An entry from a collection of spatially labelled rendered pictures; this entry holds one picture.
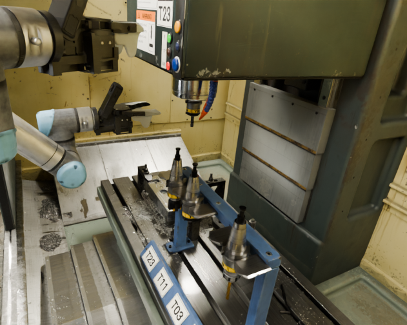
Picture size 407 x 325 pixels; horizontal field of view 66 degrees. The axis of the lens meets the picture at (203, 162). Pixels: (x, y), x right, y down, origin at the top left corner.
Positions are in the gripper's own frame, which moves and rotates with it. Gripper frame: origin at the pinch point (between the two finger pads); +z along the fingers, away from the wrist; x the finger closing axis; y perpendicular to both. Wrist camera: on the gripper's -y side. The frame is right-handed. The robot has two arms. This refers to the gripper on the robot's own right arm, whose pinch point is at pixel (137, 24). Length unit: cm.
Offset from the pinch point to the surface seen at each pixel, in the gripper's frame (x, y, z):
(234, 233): 24.6, 38.8, 3.0
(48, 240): -73, 100, 18
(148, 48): -16.7, 6.8, 22.9
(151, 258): -7, 72, 14
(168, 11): -5.0, -2.9, 16.0
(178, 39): 0.7, 2.5, 12.6
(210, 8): 5.9, -4.2, 16.5
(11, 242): -67, 86, 0
